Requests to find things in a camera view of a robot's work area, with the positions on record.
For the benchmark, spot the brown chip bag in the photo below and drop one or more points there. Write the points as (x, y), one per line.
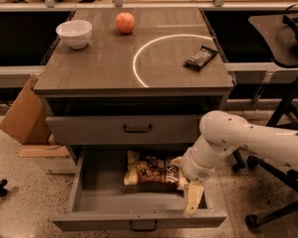
(148, 168)

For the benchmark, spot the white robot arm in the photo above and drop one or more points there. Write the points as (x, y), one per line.
(223, 133)

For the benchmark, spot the grey open middle drawer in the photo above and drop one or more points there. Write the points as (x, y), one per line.
(101, 201)

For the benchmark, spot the grey drawer cabinet with counter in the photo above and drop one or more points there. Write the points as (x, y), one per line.
(141, 74)

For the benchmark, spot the grey upper drawer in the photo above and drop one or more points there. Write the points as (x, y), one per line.
(125, 130)

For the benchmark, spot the black snack bar wrapper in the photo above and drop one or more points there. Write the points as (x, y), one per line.
(200, 59)

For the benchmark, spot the red apple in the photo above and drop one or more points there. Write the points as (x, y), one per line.
(124, 23)

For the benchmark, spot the brown cardboard box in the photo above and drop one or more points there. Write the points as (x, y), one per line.
(25, 122)

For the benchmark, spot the white bowl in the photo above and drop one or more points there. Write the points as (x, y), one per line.
(75, 33)

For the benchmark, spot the dark side table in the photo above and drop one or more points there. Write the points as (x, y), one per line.
(249, 34)

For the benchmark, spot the black chair caster at left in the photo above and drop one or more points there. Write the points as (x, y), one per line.
(3, 190)

